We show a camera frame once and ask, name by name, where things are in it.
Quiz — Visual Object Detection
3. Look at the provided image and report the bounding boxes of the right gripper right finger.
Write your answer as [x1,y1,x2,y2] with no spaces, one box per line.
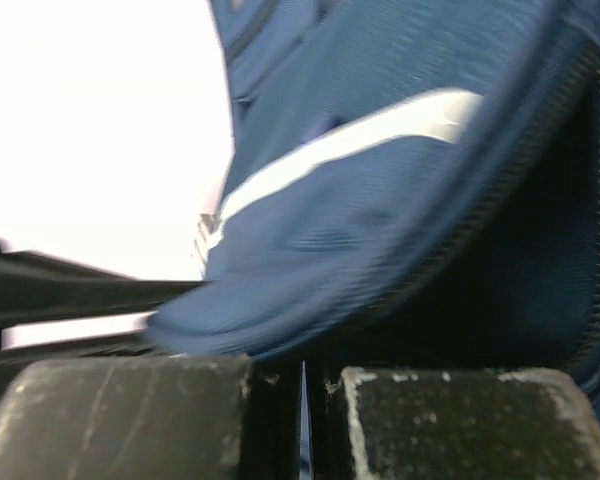
[339,368,600,480]

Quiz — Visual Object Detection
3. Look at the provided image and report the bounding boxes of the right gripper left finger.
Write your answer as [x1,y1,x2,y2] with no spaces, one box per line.
[0,357,252,479]

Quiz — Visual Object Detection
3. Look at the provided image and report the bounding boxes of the navy blue backpack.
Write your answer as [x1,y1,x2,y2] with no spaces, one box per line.
[146,1,600,394]

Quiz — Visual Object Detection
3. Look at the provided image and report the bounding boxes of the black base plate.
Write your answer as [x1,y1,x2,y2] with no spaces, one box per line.
[0,244,202,399]

